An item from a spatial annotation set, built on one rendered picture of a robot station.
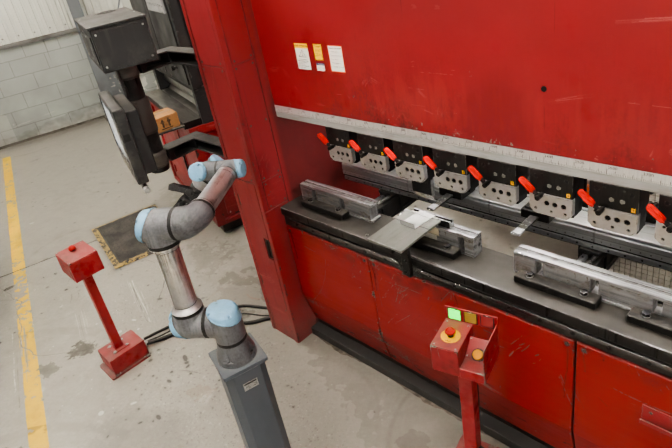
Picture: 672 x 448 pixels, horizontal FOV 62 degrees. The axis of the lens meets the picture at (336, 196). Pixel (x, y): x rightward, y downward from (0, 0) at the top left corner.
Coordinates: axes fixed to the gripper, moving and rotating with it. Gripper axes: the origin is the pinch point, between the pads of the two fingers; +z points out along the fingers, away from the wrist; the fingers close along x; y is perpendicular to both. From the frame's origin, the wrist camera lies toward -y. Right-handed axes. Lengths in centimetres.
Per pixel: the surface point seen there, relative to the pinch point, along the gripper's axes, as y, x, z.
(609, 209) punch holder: 119, -39, -117
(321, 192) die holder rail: 41, 53, -39
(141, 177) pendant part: -25.3, 14.2, 0.1
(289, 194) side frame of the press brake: 28, 64, -24
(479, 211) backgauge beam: 102, 32, -84
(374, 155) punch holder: 50, 18, -75
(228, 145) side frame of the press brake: -11, 50, -28
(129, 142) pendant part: -36.8, 8.5, -11.5
